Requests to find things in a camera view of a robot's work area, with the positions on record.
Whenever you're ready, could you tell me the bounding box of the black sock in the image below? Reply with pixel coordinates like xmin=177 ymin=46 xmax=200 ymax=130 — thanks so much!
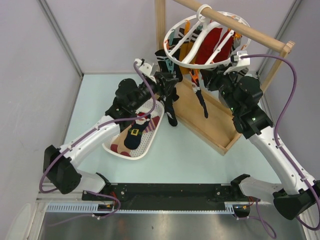
xmin=155 ymin=49 xmax=170 ymax=73
xmin=173 ymin=64 xmax=183 ymax=83
xmin=162 ymin=94 xmax=179 ymax=127

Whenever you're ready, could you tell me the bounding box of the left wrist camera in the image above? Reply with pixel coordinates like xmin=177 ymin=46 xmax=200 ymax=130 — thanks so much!
xmin=133 ymin=58 xmax=159 ymax=79

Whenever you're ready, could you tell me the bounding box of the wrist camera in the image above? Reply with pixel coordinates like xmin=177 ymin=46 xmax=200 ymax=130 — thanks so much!
xmin=223 ymin=50 xmax=251 ymax=75
xmin=133 ymin=58 xmax=159 ymax=79

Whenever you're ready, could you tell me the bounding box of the white round clip hanger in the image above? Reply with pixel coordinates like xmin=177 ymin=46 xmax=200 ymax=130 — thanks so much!
xmin=163 ymin=4 xmax=251 ymax=70

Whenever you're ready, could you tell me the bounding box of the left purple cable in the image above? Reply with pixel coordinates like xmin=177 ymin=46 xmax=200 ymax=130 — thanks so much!
xmin=39 ymin=62 xmax=158 ymax=227

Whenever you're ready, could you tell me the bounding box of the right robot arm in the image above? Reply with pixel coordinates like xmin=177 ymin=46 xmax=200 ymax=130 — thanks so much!
xmin=200 ymin=66 xmax=320 ymax=220

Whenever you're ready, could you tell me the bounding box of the grey striped sock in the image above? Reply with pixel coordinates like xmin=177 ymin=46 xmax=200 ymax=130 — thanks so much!
xmin=238 ymin=67 xmax=249 ymax=78

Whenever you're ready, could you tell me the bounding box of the wooden hanger stand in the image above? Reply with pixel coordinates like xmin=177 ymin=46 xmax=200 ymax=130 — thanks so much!
xmin=154 ymin=0 xmax=295 ymax=156

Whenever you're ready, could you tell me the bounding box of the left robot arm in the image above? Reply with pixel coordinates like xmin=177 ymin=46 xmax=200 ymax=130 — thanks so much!
xmin=43 ymin=71 xmax=179 ymax=200

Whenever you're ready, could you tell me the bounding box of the red patterned sock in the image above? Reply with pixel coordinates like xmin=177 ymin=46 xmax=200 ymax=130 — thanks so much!
xmin=213 ymin=33 xmax=235 ymax=63

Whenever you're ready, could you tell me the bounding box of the orange clip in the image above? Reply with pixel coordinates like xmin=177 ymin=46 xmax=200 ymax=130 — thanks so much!
xmin=189 ymin=69 xmax=200 ymax=86

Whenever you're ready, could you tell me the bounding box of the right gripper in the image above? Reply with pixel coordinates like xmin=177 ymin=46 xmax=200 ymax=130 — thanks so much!
xmin=200 ymin=63 xmax=241 ymax=114

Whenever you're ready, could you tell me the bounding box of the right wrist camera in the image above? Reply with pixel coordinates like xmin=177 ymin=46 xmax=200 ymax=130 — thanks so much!
xmin=223 ymin=50 xmax=251 ymax=75

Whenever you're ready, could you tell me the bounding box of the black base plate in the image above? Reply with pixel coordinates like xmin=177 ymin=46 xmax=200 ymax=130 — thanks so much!
xmin=81 ymin=183 xmax=253 ymax=218

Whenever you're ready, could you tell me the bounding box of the white cable duct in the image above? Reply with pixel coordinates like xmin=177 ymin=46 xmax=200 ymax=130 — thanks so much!
xmin=46 ymin=203 xmax=235 ymax=215

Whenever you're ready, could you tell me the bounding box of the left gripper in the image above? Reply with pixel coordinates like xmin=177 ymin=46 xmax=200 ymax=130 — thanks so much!
xmin=129 ymin=71 xmax=178 ymax=112

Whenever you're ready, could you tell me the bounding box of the white laundry basket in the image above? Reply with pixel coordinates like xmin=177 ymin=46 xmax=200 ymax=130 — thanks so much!
xmin=102 ymin=99 xmax=164 ymax=160

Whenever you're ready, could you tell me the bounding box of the navy santa sock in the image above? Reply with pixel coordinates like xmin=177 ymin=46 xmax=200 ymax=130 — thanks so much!
xmin=191 ymin=80 xmax=209 ymax=119
xmin=124 ymin=114 xmax=151 ymax=150

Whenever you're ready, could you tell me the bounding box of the mustard brown striped sock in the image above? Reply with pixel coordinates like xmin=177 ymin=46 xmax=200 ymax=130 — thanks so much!
xmin=178 ymin=27 xmax=201 ymax=75

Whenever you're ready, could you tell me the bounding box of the beige maroon striped sock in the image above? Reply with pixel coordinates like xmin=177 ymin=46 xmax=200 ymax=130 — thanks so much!
xmin=110 ymin=131 xmax=131 ymax=157

